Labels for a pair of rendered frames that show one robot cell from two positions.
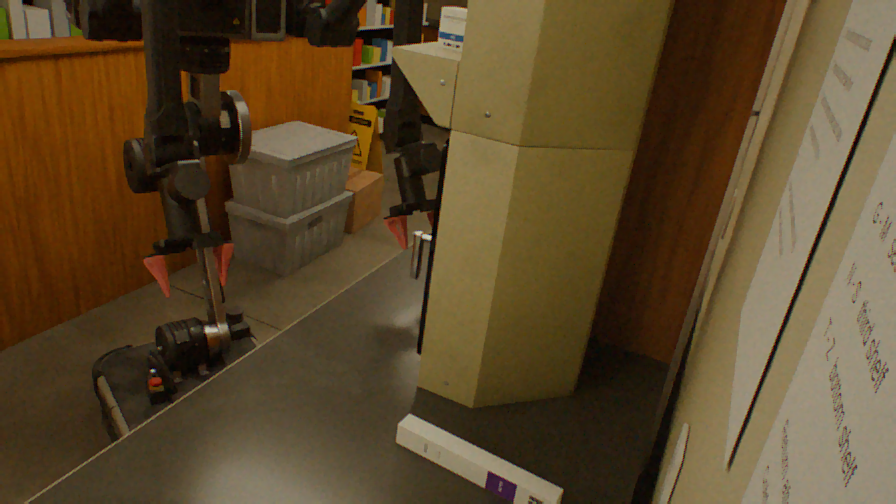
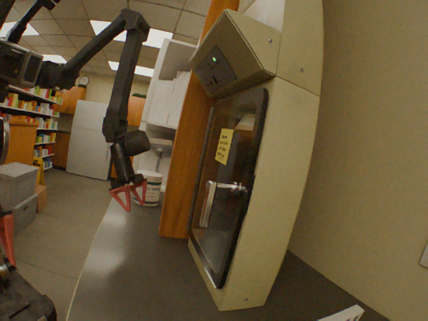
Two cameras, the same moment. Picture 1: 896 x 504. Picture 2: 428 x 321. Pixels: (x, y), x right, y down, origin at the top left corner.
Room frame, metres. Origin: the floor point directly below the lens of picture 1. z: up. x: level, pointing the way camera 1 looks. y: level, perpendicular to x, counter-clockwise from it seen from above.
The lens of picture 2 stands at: (0.74, 0.32, 1.26)
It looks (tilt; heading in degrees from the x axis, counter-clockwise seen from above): 3 degrees down; 320
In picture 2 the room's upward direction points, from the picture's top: 12 degrees clockwise
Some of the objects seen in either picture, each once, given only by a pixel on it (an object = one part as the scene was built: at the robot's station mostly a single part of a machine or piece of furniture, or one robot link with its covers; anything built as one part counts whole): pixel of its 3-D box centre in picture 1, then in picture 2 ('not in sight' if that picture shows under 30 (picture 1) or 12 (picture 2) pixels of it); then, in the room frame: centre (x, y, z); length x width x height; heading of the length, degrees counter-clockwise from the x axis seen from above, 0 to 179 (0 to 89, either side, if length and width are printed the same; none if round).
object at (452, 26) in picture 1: (460, 29); not in sight; (1.08, 0.05, 1.54); 0.05 x 0.05 x 0.06; 69
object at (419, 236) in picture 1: (425, 256); (216, 204); (1.02, 0.06, 1.17); 0.05 x 0.03 x 0.10; 68
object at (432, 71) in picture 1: (464, 77); (220, 65); (1.13, 0.04, 1.46); 0.32 x 0.12 x 0.10; 159
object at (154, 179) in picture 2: not in sight; (147, 187); (1.69, -0.10, 1.02); 0.13 x 0.13 x 0.15
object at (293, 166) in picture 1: (293, 167); (15, 182); (3.26, 0.94, 0.49); 0.60 x 0.42 x 0.33; 159
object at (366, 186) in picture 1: (347, 197); (34, 197); (3.84, 0.76, 0.14); 0.41 x 0.32 x 0.28; 165
